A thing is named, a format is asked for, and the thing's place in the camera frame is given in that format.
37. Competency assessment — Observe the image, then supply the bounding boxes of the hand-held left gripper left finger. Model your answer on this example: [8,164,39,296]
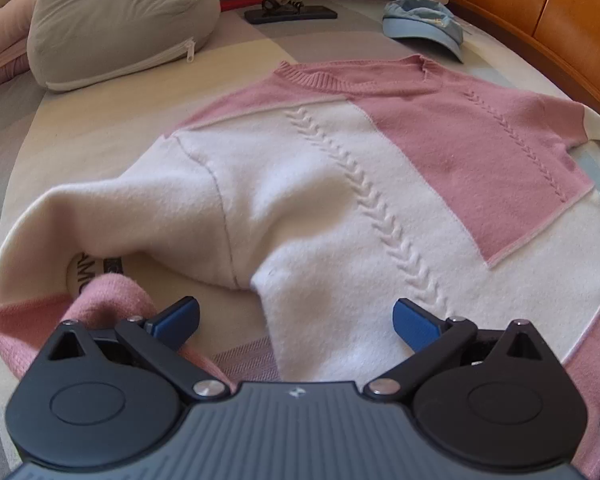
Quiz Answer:
[37,296,231,402]

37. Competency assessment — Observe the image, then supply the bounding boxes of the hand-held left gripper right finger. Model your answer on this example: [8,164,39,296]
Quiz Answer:
[365,297,558,402]

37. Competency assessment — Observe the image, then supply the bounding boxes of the pink and white sweater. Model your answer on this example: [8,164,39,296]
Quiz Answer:
[0,55,600,478]

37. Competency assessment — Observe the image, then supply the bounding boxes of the light blue cap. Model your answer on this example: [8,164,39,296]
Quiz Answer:
[382,0,465,63]

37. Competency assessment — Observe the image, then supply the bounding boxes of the grey cat face cushion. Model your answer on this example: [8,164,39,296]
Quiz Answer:
[27,0,221,93]

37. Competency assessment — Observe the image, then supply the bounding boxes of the wooden headboard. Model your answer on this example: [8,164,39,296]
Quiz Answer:
[432,0,600,133]

